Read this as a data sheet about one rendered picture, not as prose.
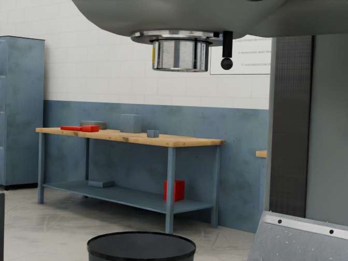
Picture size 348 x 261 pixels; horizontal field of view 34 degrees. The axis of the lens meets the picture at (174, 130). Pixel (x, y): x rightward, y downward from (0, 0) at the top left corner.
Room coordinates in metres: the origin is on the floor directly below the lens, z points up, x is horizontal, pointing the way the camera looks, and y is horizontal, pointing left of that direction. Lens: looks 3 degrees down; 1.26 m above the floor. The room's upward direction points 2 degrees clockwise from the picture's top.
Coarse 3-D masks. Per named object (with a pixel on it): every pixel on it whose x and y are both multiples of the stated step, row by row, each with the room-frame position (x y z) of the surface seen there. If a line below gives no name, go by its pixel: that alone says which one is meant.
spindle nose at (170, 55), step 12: (156, 48) 0.48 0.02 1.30; (168, 48) 0.47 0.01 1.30; (180, 48) 0.47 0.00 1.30; (192, 48) 0.47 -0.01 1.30; (204, 48) 0.47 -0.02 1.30; (156, 60) 0.48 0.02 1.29; (168, 60) 0.47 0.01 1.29; (180, 60) 0.47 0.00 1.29; (192, 60) 0.47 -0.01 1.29; (204, 60) 0.48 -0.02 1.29
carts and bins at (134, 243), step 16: (96, 240) 2.56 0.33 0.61; (112, 240) 2.64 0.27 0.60; (128, 240) 2.68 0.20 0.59; (144, 240) 2.69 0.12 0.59; (160, 240) 2.68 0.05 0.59; (176, 240) 2.64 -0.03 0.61; (96, 256) 2.31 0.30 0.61; (112, 256) 2.26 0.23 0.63; (128, 256) 2.68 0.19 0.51; (144, 256) 2.69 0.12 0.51; (160, 256) 2.67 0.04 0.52; (176, 256) 2.29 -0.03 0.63; (192, 256) 2.40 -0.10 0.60
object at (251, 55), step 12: (252, 36) 5.59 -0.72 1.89; (216, 48) 5.89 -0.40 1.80; (240, 48) 5.68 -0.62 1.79; (252, 48) 5.58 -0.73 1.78; (264, 48) 5.49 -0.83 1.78; (216, 60) 5.88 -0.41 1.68; (240, 60) 5.68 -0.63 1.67; (252, 60) 5.58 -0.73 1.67; (264, 60) 5.48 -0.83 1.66; (216, 72) 5.88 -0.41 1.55; (228, 72) 5.77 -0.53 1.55; (240, 72) 5.67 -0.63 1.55; (252, 72) 5.57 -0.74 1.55; (264, 72) 5.48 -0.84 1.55
